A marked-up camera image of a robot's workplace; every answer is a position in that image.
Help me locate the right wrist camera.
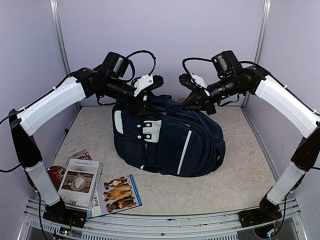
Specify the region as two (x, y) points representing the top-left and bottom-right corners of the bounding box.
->
(179, 73), (209, 95)

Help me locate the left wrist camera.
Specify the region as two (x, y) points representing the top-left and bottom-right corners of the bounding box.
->
(133, 74), (164, 97)

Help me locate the navy blue student backpack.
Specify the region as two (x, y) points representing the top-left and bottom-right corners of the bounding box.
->
(112, 95), (226, 178)

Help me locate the right aluminium frame post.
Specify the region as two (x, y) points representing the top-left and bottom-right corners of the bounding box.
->
(240, 0), (272, 110)

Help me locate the aluminium frame post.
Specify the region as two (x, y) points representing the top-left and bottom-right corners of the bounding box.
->
(49, 0), (82, 111)
(240, 0), (272, 110)

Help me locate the white afternoon tea book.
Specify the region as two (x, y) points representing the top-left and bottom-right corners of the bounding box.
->
(58, 158), (103, 211)

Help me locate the left aluminium frame post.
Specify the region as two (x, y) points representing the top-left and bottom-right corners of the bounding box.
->
(49, 0), (82, 111)

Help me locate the purple picture card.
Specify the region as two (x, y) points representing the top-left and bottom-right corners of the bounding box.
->
(69, 149), (93, 161)

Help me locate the front aluminium rail base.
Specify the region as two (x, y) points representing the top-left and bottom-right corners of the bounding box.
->
(17, 197), (308, 240)

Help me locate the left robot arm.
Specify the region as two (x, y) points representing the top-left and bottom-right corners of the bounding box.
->
(7, 52), (164, 223)

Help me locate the red floral round tin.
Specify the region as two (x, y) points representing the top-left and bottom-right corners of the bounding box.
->
(47, 165), (66, 191)

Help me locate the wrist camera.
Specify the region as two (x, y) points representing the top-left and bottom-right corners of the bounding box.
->
(179, 73), (209, 95)
(133, 74), (164, 97)

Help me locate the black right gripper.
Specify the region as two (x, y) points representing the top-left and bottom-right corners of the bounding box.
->
(180, 73), (245, 115)

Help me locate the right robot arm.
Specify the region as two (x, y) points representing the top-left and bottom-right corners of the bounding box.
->
(179, 50), (320, 222)

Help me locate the blue dog cover book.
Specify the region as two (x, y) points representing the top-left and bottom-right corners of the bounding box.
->
(87, 174), (143, 219)

